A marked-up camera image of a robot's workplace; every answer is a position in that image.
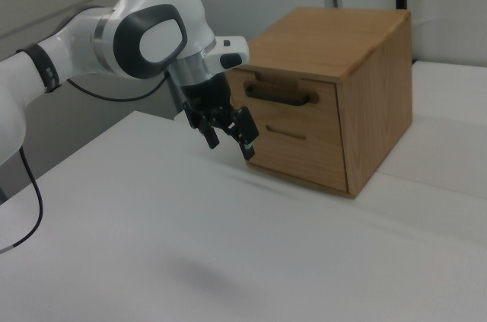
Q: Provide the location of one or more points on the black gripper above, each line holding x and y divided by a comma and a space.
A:
207, 95

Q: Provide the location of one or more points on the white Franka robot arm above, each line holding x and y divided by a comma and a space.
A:
160, 40

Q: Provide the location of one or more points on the wooden drawer with notch grip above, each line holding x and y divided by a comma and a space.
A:
304, 162

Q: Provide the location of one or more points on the wooden drawer cabinet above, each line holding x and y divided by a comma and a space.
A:
380, 109

